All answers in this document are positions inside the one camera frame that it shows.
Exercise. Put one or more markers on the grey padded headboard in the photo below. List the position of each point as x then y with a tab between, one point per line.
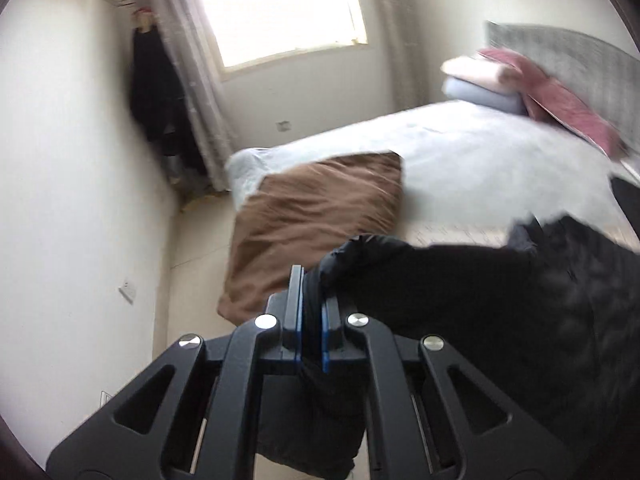
565	55

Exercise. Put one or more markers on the black puffer jacket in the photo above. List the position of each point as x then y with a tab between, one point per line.
475	310

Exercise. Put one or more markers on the window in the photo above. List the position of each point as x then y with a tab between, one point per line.
280	5

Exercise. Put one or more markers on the folded cream cloth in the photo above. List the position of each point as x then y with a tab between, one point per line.
475	71

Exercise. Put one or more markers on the brown pillow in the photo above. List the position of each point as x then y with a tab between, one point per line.
310	210

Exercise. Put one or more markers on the white wall socket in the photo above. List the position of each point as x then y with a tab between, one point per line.
105	399
128	290
283	126

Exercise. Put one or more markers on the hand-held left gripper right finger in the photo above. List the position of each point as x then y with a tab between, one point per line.
326	340

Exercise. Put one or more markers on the black cloth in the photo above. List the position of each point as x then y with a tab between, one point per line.
627	210

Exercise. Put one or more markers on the hanging dark coat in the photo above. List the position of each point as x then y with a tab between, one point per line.
155	95

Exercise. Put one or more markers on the folded light blue cloth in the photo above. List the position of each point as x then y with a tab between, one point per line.
482	94

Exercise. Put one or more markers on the pink velvet cushion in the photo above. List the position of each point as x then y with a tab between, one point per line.
575	112
515	67

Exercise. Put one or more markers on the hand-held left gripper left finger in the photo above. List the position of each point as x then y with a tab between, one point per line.
298	310

